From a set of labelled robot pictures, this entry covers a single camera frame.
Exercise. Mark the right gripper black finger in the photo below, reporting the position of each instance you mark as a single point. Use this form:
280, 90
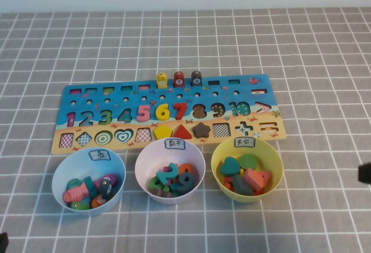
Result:
365, 173

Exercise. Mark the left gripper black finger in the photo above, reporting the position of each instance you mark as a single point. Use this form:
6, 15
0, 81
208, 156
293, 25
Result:
3, 242

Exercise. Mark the brown wooden star piece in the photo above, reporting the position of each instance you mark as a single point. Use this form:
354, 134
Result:
201, 130

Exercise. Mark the yellow plastic bowl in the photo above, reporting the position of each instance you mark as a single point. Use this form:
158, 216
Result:
269, 154

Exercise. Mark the pink-red wooden triangle piece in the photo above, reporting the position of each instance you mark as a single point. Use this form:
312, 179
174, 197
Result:
266, 175

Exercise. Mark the salmon wooden trapezoid piece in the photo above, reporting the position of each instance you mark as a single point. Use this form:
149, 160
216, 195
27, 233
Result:
255, 179

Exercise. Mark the light blue plastic bowl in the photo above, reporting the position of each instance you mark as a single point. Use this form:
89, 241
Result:
87, 166

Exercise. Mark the green wooden circle piece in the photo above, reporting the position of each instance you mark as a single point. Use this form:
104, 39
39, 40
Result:
248, 161

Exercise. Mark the small yellow wooden shape piece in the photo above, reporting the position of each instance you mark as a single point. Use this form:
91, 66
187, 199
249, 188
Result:
241, 172

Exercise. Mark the dark grey wooden shape piece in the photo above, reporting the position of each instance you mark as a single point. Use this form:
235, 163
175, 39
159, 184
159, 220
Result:
242, 185

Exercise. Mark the teal wooden heart piece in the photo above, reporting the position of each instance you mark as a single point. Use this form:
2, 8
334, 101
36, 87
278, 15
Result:
230, 166

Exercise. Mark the orange wooden shape piece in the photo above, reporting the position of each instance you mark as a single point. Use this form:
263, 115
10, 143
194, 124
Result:
229, 187

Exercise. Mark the magenta wooden shape piece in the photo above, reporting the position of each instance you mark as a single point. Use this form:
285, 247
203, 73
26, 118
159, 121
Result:
228, 180

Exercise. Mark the green wooden number piece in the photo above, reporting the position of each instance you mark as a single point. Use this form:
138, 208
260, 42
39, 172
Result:
153, 184

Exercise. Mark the brown wooden number piece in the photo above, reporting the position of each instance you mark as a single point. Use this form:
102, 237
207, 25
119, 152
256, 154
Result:
160, 192

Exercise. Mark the pale pink plastic bowl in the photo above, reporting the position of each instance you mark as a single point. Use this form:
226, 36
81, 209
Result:
150, 160

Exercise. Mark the orange wooden number piece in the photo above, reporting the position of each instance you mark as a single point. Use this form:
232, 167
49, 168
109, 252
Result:
188, 166

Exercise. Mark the purple wooden number piece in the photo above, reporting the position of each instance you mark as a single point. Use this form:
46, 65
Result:
166, 168

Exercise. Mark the red wooden triangle piece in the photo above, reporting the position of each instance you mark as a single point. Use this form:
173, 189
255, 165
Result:
182, 133

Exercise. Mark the colourful wooden number puzzle board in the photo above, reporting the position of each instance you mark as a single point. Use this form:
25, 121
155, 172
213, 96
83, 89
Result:
133, 99

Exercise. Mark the yellow wooden pentagon piece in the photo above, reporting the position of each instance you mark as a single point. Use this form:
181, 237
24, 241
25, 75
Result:
163, 132

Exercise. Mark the green wooden fish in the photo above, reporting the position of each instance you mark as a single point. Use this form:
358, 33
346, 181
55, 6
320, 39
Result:
79, 206

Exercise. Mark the pink wooden fish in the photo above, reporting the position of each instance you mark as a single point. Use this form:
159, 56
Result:
75, 193

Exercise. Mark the small teal wooden fish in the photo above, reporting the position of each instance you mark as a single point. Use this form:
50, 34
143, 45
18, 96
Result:
73, 183

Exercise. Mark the orange wooden fish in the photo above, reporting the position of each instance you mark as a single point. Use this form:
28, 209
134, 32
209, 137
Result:
98, 201

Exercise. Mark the large teal wooden fish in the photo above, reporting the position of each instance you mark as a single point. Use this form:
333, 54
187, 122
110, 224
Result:
90, 186

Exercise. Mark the dark grey wooden fish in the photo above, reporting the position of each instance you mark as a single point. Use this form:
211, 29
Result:
105, 190

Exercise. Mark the purple wooden fish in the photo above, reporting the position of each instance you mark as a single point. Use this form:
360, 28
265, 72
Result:
111, 178

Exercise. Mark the teal wooden number two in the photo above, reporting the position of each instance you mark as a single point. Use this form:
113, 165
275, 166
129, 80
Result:
166, 177

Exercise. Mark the dark grey wooden number nine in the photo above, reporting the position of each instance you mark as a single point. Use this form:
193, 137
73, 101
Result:
181, 188

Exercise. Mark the brown wooden fish peg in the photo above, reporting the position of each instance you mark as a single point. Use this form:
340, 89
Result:
196, 78

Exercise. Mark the pink wooden number five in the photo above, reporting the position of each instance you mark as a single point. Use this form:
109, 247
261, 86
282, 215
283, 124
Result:
144, 106

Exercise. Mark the red wooden number seven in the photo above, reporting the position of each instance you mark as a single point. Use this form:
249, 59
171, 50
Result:
180, 106

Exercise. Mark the yellow wooden number six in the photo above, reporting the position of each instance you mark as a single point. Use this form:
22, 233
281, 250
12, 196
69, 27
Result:
159, 112

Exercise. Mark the red wooden fish peg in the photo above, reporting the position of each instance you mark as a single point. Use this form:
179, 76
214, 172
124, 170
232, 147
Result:
178, 79

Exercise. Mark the grey checked tablecloth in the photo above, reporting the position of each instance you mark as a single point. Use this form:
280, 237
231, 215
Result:
185, 47

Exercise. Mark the yellow wooden fish peg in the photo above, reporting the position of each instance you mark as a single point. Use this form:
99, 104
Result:
161, 80

